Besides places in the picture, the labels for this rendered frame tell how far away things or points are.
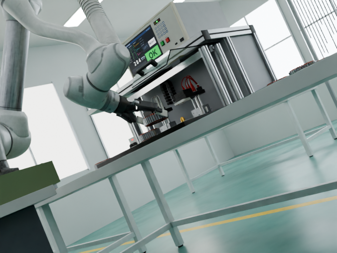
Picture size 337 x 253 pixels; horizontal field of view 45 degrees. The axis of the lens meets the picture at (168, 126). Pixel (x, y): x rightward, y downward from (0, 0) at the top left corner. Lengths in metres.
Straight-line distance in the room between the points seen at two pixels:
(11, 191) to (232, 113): 0.82
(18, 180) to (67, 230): 5.16
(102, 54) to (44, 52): 6.15
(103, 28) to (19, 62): 1.66
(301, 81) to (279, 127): 7.79
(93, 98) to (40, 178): 0.36
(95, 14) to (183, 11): 1.63
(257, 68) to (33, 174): 1.15
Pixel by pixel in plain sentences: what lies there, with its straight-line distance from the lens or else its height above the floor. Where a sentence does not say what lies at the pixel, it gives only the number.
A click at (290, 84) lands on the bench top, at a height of 0.72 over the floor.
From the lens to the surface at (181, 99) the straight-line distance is 1.86.
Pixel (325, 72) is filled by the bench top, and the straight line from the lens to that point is 1.17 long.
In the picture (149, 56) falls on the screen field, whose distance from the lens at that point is 2.07.
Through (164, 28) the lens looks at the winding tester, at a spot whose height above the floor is 1.23.
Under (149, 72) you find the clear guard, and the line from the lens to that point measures 1.71.
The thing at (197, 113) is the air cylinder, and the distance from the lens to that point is 1.91.
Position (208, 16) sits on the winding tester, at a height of 1.23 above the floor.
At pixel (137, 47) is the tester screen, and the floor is 1.24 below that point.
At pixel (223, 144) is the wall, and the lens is 9.59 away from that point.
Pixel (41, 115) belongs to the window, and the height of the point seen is 2.10.
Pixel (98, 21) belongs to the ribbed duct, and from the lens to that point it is 3.47.
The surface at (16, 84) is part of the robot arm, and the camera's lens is 1.82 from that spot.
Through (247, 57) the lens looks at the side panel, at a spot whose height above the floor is 0.95.
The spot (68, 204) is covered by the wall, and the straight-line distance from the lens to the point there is 6.78.
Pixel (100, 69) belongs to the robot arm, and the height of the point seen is 1.04.
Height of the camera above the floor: 0.68
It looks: 4 degrees up
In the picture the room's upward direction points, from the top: 23 degrees counter-clockwise
